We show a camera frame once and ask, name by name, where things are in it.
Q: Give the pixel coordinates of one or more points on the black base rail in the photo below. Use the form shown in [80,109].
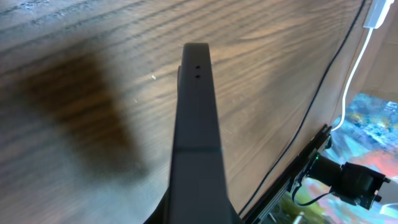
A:
[288,179]

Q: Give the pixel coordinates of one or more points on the Samsung Galaxy smartphone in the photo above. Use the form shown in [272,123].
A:
[197,188]

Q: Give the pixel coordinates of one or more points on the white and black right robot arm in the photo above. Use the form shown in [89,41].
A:
[352,183]

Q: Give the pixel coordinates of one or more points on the white power strip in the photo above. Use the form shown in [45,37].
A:
[377,13]

